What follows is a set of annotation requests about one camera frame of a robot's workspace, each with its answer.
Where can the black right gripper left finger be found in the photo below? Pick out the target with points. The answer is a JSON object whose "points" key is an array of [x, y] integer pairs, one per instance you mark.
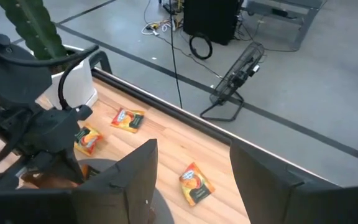
{"points": [[104, 202]]}

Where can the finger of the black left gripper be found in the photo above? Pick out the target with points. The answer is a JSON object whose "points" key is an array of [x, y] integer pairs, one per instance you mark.
{"points": [[68, 165]]}

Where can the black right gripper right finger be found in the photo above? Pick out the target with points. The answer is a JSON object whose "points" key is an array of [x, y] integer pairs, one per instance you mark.
{"points": [[291, 205]]}

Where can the orange snack packet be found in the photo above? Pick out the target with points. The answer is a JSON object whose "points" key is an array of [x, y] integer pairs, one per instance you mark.
{"points": [[127, 120], [89, 172], [87, 140]]}

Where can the yellow green tea packet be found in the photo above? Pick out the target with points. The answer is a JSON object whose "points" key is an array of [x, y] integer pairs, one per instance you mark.
{"points": [[196, 184]]}

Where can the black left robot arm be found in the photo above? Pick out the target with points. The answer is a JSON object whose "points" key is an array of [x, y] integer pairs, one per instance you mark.
{"points": [[11, 77]]}

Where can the brown wooden tea organizer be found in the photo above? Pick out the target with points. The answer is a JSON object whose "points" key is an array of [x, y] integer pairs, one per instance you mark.
{"points": [[51, 183]]}

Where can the white hexagonal plant pot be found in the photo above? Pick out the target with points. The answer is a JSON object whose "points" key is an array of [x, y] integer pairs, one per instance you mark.
{"points": [[76, 87]]}

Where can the green cactus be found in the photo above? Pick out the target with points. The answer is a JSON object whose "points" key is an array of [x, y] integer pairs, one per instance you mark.
{"points": [[33, 28]]}

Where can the black floor fan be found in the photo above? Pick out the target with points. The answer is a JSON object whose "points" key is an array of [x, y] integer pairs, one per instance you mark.
{"points": [[238, 74]]}

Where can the black computer case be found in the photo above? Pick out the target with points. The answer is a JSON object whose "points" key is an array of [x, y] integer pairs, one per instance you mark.
{"points": [[211, 18]]}

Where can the grey bench frame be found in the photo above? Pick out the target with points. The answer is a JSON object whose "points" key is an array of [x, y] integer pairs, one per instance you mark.
{"points": [[306, 28]]}

